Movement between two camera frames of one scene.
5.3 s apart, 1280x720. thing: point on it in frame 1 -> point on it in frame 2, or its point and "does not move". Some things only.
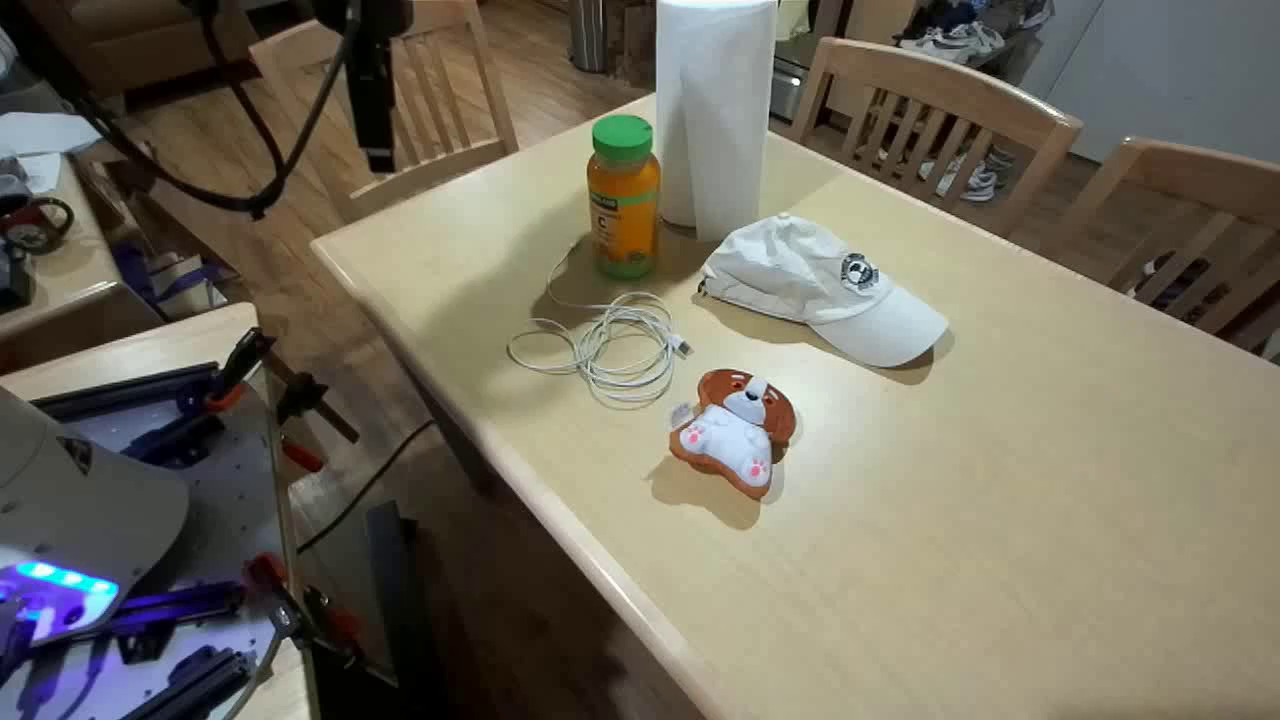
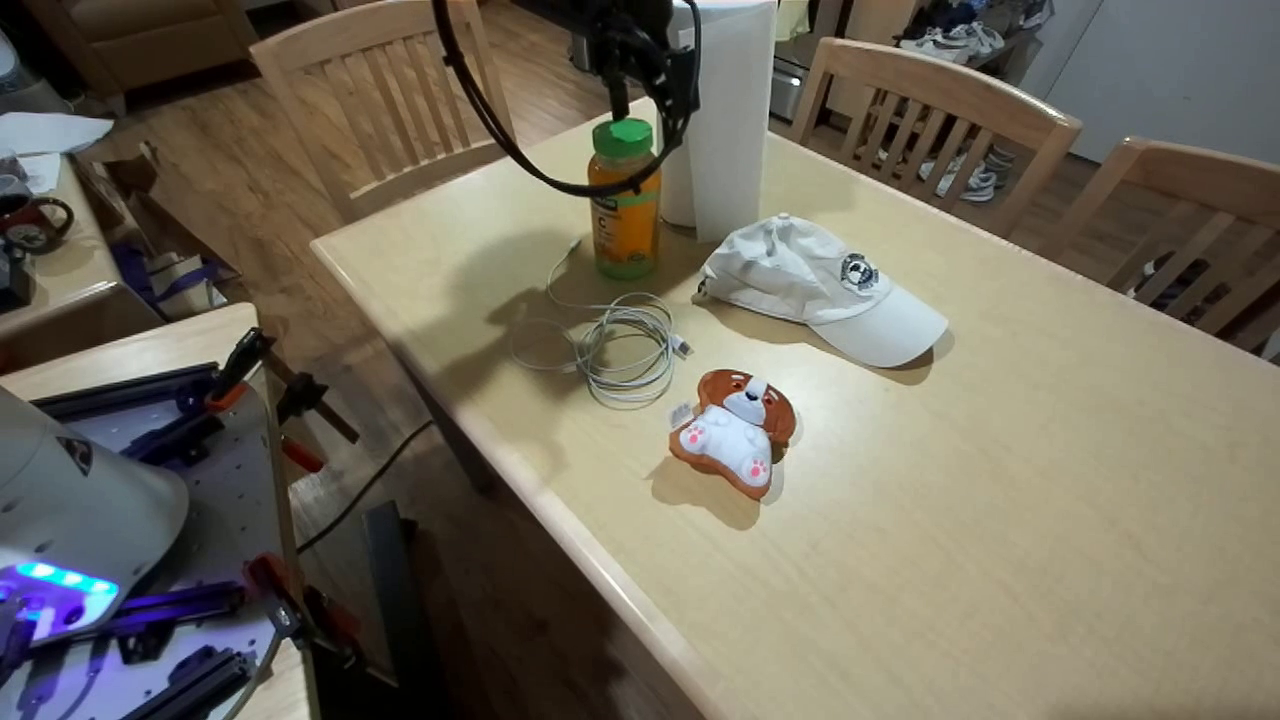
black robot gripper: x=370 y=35 -> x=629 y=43
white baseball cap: x=792 y=264 does not move
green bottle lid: x=623 y=133 does not move
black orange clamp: x=296 y=399 does not move
